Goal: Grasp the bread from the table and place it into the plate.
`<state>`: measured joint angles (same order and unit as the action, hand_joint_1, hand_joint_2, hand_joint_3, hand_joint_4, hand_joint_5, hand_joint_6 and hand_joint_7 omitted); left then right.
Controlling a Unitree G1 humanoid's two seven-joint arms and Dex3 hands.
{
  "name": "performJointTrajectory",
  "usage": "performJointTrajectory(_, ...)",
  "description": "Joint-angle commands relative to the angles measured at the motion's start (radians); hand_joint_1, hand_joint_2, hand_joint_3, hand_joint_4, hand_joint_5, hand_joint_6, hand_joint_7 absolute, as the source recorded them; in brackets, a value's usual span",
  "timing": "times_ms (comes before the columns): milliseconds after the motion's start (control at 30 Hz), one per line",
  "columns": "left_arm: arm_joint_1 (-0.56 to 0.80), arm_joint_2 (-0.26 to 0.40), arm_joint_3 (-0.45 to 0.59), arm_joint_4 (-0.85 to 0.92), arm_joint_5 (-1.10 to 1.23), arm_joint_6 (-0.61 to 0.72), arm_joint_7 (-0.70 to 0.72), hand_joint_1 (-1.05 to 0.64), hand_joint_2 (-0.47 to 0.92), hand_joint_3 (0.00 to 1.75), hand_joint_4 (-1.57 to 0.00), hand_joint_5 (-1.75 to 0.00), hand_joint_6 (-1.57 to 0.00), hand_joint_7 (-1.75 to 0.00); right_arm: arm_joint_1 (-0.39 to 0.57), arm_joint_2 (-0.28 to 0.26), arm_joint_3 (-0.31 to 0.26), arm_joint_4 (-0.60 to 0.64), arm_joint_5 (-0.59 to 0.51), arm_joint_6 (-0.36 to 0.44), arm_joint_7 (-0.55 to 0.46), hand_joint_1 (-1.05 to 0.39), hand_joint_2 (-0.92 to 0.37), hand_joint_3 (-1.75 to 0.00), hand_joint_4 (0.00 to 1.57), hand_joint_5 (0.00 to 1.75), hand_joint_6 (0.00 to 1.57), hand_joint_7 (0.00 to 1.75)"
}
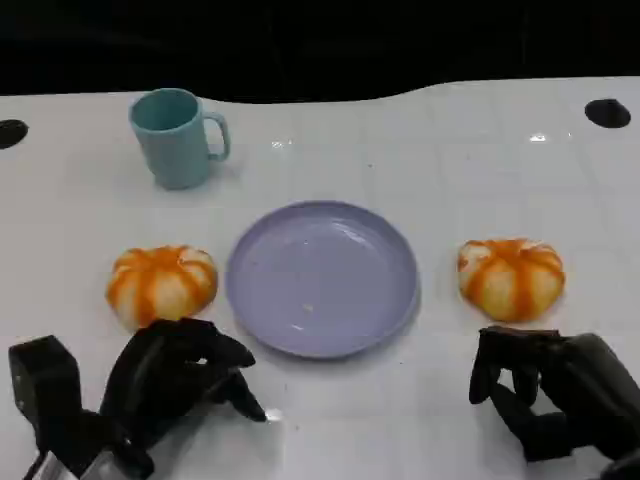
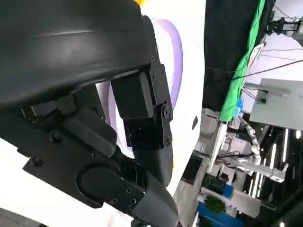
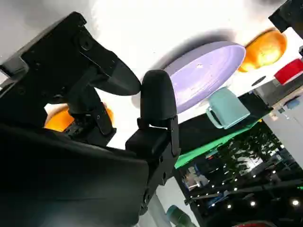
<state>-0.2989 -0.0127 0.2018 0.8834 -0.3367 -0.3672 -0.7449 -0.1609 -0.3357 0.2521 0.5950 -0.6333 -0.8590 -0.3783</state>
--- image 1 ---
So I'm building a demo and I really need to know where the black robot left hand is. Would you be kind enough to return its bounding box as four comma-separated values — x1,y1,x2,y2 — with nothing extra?
98,317,269,447

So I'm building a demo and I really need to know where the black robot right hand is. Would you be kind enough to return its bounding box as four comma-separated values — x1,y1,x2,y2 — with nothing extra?
468,325,640,464

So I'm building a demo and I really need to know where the orange white toy bread roll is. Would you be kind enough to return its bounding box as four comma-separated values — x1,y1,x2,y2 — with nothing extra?
456,237,566,323
104,244,219,331

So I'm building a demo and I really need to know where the lilac plate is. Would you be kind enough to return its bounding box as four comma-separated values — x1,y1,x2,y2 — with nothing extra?
224,199,420,360

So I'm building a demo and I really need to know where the pale green mug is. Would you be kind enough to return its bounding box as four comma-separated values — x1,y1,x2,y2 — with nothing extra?
128,87,231,191

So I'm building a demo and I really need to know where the black round table grommet hole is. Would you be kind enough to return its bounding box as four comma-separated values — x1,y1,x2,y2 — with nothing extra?
583,98,632,129
0,119,29,150

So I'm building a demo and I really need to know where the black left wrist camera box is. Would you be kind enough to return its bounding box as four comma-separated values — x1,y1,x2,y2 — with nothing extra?
7,334,86,446

